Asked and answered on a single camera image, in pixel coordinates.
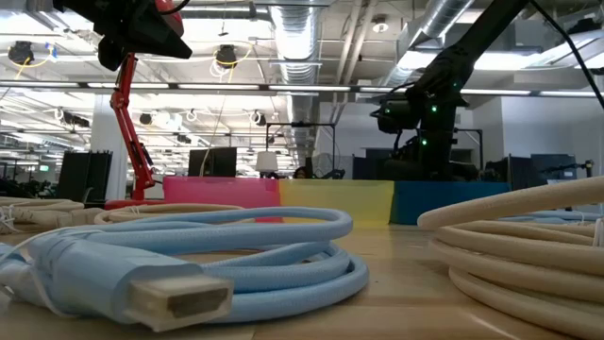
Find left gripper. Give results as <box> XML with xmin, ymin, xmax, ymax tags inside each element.
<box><xmin>52</xmin><ymin>0</ymin><xmax>193</xmax><ymax>72</ymax></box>

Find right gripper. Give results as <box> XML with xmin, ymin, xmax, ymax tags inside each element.
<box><xmin>382</xmin><ymin>101</ymin><xmax>478</xmax><ymax>182</ymax></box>

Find light blue cable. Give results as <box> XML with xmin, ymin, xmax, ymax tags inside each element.
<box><xmin>0</xmin><ymin>206</ymin><xmax>370</xmax><ymax>333</ymax></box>

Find blue plastic bin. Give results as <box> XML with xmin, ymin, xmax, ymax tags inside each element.
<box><xmin>389</xmin><ymin>180</ymin><xmax>513</xmax><ymax>226</ymax></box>

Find red desk lamp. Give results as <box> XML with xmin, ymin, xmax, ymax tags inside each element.
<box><xmin>103</xmin><ymin>0</ymin><xmax>186</xmax><ymax>212</ymax></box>

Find black partition panels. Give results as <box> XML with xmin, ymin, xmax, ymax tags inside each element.
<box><xmin>351</xmin><ymin>155</ymin><xmax>386</xmax><ymax>182</ymax></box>

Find black ceiling device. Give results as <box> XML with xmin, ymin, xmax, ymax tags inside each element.
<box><xmin>7</xmin><ymin>40</ymin><xmax>37</xmax><ymax>66</ymax></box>
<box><xmin>214</xmin><ymin>43</ymin><xmax>239</xmax><ymax>70</ymax></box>

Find yellow plastic bin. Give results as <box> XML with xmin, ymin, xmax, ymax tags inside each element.
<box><xmin>277</xmin><ymin>178</ymin><xmax>395</xmax><ymax>228</ymax></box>

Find dark blue monitor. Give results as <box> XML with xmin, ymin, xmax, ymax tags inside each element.
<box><xmin>530</xmin><ymin>153</ymin><xmax>578</xmax><ymax>181</ymax></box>

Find long ceiling light strip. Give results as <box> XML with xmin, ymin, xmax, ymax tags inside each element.
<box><xmin>0</xmin><ymin>80</ymin><xmax>604</xmax><ymax>99</ymax></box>

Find pink-red plastic bin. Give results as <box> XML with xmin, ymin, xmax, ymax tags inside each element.
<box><xmin>162</xmin><ymin>177</ymin><xmax>283</xmax><ymax>224</ymax></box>

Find white lampshade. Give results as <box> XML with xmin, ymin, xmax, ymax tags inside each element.
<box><xmin>255</xmin><ymin>150</ymin><xmax>280</xmax><ymax>174</ymax></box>

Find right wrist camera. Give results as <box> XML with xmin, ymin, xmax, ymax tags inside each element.
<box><xmin>371</xmin><ymin>99</ymin><xmax>421</xmax><ymax>135</ymax></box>

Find silver ribbed ventilation duct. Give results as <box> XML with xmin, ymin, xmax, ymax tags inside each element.
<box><xmin>377</xmin><ymin>0</ymin><xmax>477</xmax><ymax>91</ymax></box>
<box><xmin>267</xmin><ymin>0</ymin><xmax>327</xmax><ymax>157</ymax></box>

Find black metal frame stand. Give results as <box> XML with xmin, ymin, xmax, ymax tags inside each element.
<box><xmin>265</xmin><ymin>121</ymin><xmax>337</xmax><ymax>179</ymax></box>

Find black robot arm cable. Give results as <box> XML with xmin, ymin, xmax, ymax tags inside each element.
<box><xmin>530</xmin><ymin>0</ymin><xmax>604</xmax><ymax>111</ymax></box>

